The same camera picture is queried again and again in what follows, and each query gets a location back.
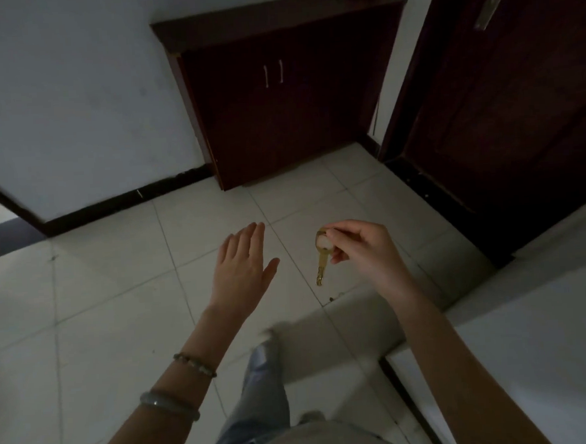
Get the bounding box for brown beaded bracelet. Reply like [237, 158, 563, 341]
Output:
[172, 350, 218, 381]

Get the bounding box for brass key with ring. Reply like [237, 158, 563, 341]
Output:
[312, 228, 338, 287]

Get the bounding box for pale jade bangle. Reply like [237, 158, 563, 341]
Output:
[138, 387, 201, 427]

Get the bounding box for dark wooden door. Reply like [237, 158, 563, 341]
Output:
[368, 0, 586, 275]

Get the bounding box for person's right hand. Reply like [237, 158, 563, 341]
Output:
[322, 215, 421, 308]

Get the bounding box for person's left forearm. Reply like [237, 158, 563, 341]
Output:
[75, 303, 260, 444]

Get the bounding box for thin wall cable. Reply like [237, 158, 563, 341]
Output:
[370, 94, 384, 139]

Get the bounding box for person's left hand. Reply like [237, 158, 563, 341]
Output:
[203, 220, 285, 320]

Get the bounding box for dark wooden cabinet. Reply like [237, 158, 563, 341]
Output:
[148, 0, 419, 196]

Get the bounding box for light blue jeans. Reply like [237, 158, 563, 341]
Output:
[195, 326, 337, 444]

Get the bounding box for person's right forearm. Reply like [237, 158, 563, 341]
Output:
[387, 277, 555, 444]

